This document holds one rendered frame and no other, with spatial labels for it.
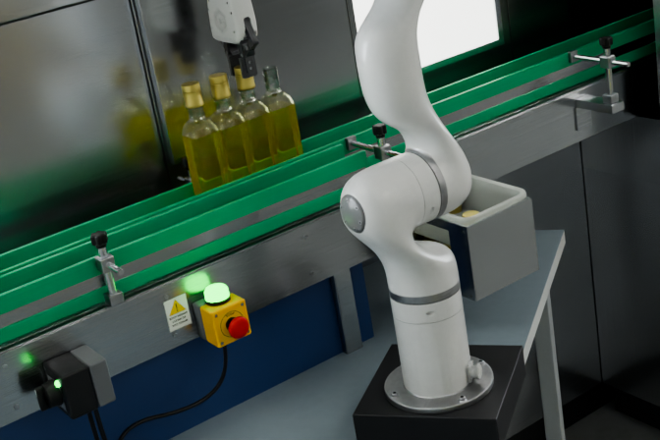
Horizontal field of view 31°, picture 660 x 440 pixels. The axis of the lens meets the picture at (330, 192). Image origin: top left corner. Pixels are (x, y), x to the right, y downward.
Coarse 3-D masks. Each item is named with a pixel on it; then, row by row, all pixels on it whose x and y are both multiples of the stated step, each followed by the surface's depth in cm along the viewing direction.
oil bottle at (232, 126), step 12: (216, 120) 222; (228, 120) 221; (240, 120) 222; (228, 132) 221; (240, 132) 223; (228, 144) 222; (240, 144) 224; (228, 156) 223; (240, 156) 224; (228, 168) 224; (240, 168) 225; (252, 168) 226
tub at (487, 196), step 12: (480, 180) 238; (480, 192) 239; (492, 192) 236; (504, 192) 233; (516, 192) 230; (468, 204) 243; (480, 204) 240; (492, 204) 237; (504, 204) 224; (444, 216) 224; (456, 216) 222; (480, 216) 221
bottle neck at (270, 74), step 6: (270, 66) 229; (264, 72) 227; (270, 72) 226; (276, 72) 227; (264, 78) 228; (270, 78) 227; (276, 78) 227; (270, 84) 227; (276, 84) 228; (270, 90) 228; (276, 90) 228
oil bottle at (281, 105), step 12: (264, 96) 229; (276, 96) 227; (288, 96) 228; (276, 108) 227; (288, 108) 229; (276, 120) 228; (288, 120) 229; (276, 132) 228; (288, 132) 230; (276, 144) 230; (288, 144) 230; (300, 144) 232; (288, 156) 231
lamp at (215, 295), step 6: (210, 288) 207; (216, 288) 206; (222, 288) 206; (204, 294) 207; (210, 294) 206; (216, 294) 206; (222, 294) 206; (228, 294) 207; (210, 300) 206; (216, 300) 206; (222, 300) 206; (228, 300) 207
